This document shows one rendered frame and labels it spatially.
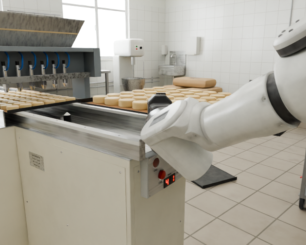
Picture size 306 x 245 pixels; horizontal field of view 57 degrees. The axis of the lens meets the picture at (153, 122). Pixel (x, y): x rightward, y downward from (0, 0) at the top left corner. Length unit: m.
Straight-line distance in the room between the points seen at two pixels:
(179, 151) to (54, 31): 1.19
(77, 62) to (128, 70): 3.59
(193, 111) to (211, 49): 5.35
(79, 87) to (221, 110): 1.44
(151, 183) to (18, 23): 0.93
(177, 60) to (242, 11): 1.71
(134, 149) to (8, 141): 0.71
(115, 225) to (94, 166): 0.21
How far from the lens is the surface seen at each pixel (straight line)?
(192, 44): 5.88
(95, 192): 1.03
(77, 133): 1.03
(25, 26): 1.47
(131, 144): 0.85
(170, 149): 0.46
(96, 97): 0.90
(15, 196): 1.50
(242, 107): 0.35
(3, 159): 1.41
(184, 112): 0.41
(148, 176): 0.90
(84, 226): 1.16
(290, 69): 0.33
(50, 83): 4.36
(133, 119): 1.22
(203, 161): 0.48
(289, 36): 0.33
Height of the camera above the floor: 1.15
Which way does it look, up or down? 14 degrees down
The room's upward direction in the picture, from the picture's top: straight up
